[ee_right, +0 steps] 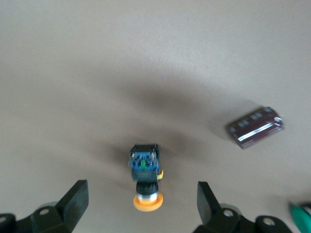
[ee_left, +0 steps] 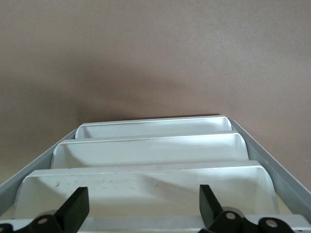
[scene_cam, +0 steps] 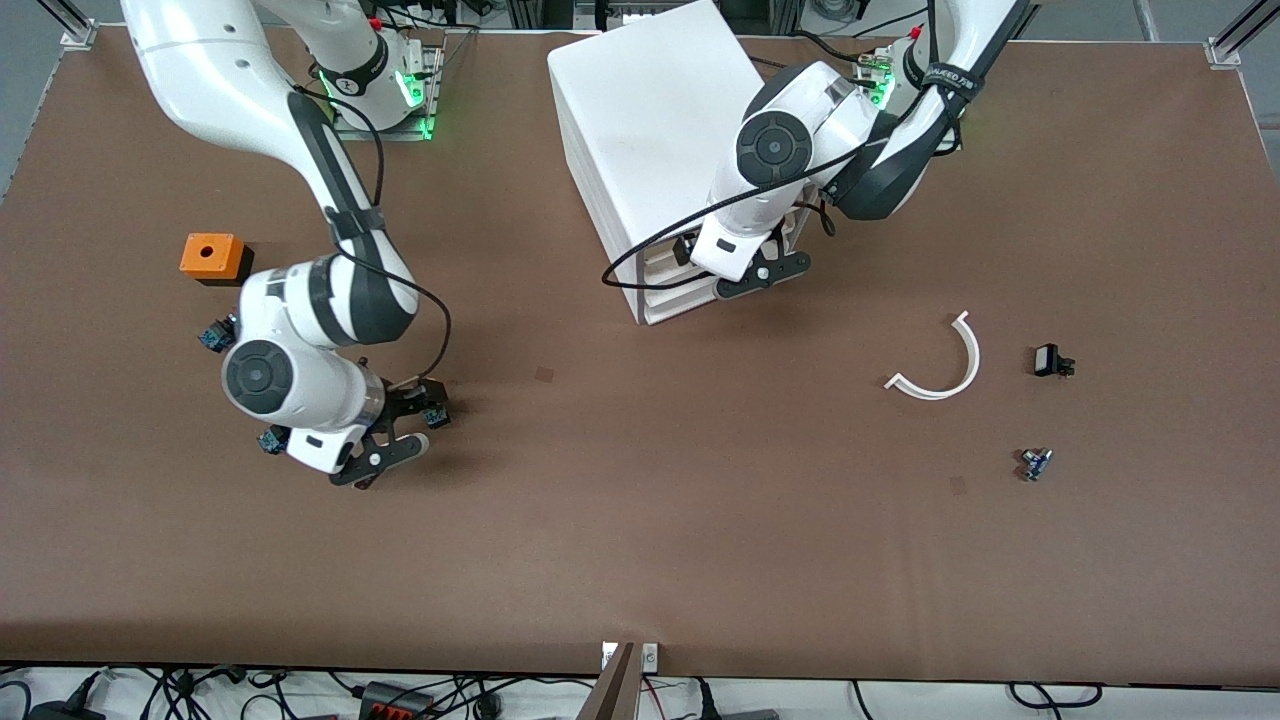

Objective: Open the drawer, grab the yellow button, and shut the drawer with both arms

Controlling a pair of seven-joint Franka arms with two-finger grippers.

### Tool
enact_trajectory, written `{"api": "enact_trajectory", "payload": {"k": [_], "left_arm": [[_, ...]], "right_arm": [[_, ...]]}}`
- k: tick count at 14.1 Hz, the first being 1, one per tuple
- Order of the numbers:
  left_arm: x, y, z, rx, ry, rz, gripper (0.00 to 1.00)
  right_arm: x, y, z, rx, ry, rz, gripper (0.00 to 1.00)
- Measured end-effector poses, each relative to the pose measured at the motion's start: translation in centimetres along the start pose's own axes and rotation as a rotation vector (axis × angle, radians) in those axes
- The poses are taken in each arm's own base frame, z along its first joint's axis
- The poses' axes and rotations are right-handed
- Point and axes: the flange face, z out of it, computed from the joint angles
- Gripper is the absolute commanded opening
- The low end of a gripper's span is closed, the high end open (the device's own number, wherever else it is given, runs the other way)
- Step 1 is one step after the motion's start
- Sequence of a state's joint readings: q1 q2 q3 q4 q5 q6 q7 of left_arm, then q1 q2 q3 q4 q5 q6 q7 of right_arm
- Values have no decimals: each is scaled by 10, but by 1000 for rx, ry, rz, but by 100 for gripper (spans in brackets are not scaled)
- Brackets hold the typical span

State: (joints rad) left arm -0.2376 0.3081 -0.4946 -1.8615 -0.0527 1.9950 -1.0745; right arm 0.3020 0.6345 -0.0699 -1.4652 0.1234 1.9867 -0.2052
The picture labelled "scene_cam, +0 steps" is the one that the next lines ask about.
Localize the wooden post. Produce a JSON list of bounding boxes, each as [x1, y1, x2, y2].
[[577, 642, 642, 720]]

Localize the yellow push button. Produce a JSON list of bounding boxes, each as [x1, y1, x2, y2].
[[405, 376, 452, 431]]

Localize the black power strip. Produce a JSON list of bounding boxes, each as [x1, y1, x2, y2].
[[358, 681, 437, 720]]

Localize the aluminium corner bracket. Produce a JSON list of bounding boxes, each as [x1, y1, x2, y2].
[[1205, 0, 1280, 67], [40, 0, 99, 51]]

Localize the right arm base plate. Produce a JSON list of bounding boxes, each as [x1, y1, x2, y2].
[[330, 44, 443, 143]]

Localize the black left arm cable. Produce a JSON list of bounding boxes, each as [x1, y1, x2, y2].
[[600, 0, 986, 291]]

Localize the orange button box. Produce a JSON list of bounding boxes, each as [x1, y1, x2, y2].
[[179, 233, 255, 288]]

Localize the white curved plastic strip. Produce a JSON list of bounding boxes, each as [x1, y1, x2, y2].
[[884, 310, 981, 401]]

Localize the black looped floor cable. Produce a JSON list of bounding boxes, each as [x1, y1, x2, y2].
[[1007, 681, 1104, 712]]

